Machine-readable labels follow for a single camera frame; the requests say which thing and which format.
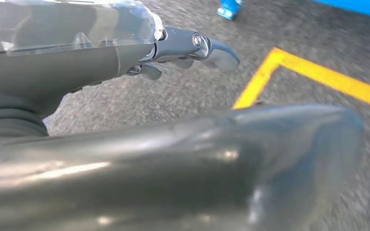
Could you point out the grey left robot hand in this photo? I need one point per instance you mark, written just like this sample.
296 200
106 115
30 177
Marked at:
76 63

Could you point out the blue metal shelf rack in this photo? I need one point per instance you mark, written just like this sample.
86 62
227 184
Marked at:
229 8

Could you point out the yellow floor tape square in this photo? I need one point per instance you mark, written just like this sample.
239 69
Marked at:
331 83

